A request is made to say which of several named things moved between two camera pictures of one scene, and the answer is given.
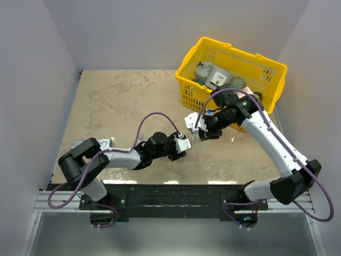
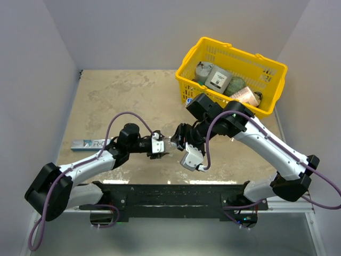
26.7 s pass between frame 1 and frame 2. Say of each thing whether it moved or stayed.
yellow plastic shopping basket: stayed
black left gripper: moved
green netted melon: stayed
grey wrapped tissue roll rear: stayed
